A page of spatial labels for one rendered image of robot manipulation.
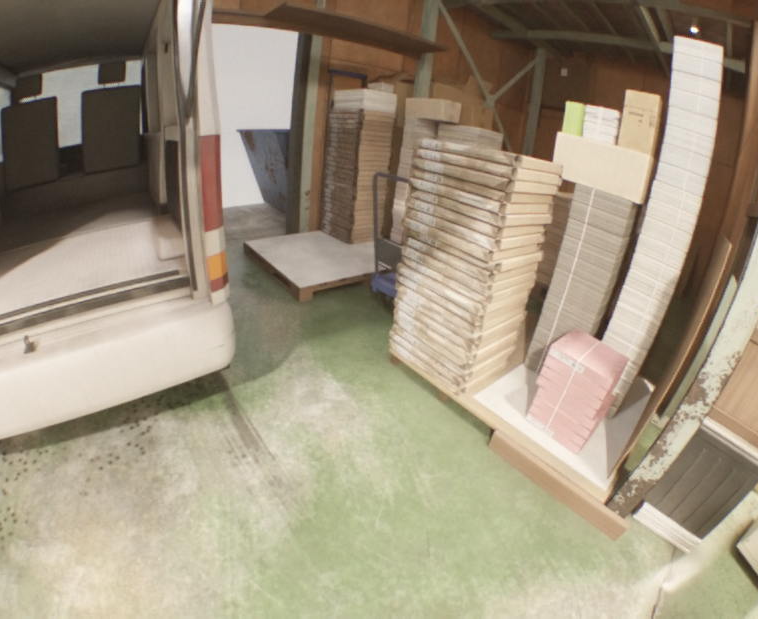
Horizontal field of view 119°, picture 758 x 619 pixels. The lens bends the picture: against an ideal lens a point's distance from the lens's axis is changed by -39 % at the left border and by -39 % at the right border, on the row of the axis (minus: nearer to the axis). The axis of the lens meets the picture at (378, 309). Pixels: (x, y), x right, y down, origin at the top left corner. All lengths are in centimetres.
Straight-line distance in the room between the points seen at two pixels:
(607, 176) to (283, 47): 461
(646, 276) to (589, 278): 26
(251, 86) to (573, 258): 448
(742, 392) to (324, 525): 140
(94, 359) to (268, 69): 462
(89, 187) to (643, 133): 328
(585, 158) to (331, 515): 168
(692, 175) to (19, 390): 237
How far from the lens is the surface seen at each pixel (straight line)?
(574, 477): 150
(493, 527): 134
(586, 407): 145
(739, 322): 117
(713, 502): 156
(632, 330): 167
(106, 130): 300
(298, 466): 138
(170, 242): 141
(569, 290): 172
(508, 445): 149
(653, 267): 160
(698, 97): 163
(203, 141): 116
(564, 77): 565
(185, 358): 125
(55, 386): 126
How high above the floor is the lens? 110
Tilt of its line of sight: 28 degrees down
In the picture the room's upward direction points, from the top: 6 degrees clockwise
